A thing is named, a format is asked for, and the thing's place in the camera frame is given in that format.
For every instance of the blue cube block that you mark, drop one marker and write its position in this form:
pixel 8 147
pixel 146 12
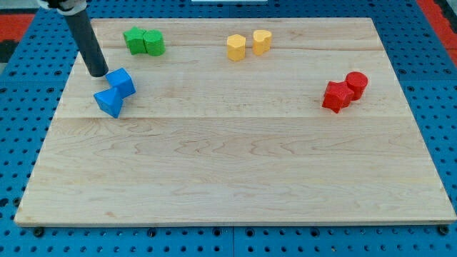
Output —
pixel 121 80

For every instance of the white pusher rod mount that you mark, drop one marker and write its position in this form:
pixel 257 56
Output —
pixel 64 7

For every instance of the green cylinder block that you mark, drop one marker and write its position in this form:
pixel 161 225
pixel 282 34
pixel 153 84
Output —
pixel 154 43

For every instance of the red cylinder block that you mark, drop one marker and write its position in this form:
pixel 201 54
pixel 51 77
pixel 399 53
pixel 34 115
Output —
pixel 357 82

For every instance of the yellow hexagon block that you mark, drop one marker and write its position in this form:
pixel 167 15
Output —
pixel 236 47

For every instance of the yellow heart block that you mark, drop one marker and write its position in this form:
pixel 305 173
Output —
pixel 261 41

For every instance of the green star block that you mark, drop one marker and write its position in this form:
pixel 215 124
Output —
pixel 134 39

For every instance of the light wooden board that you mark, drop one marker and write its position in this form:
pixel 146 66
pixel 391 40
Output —
pixel 207 141

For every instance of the red star block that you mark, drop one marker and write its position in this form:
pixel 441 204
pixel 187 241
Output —
pixel 337 96

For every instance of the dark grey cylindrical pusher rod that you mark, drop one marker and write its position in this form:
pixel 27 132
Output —
pixel 88 45

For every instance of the blue triangle block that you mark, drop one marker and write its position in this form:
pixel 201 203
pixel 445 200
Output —
pixel 110 101

